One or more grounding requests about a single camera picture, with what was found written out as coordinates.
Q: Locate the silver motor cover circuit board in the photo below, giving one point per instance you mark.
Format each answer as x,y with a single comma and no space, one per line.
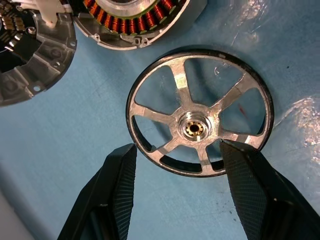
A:
50,55

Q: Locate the blue table mat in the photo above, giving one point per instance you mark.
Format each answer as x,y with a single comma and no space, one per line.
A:
75,137

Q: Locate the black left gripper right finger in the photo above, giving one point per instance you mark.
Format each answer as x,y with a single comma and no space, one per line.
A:
252,190

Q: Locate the silver motor housing copper windings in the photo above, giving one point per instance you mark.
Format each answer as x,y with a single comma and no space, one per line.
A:
130,25

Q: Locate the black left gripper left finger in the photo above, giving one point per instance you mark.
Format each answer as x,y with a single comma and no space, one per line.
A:
110,190

